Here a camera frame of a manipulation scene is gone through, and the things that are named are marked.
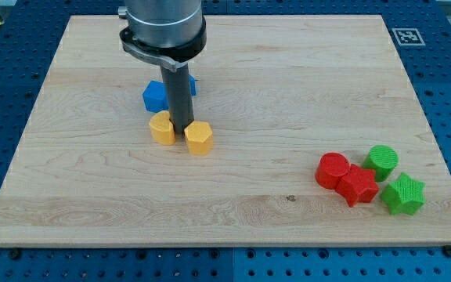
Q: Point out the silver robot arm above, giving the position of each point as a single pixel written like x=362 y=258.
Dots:
x=167 y=33

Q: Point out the yellow hexagon block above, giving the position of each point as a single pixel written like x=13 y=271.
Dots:
x=199 y=138

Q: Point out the yellow heart block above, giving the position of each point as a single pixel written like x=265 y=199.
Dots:
x=162 y=129

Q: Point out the blue block behind rod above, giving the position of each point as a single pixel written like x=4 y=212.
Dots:
x=193 y=87

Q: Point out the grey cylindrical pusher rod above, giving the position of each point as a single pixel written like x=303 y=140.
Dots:
x=178 y=92

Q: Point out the blue block left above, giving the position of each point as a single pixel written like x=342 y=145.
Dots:
x=154 y=97

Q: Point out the wooden board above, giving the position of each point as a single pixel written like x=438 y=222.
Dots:
x=278 y=91

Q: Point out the red cylinder block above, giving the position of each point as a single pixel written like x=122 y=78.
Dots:
x=331 y=168

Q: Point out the red star block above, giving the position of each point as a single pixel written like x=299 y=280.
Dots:
x=358 y=185

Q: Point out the green cylinder block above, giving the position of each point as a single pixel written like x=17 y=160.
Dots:
x=383 y=160

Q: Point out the green star block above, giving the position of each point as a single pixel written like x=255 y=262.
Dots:
x=404 y=195

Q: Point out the white fiducial marker tag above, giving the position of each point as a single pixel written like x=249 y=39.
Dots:
x=408 y=36

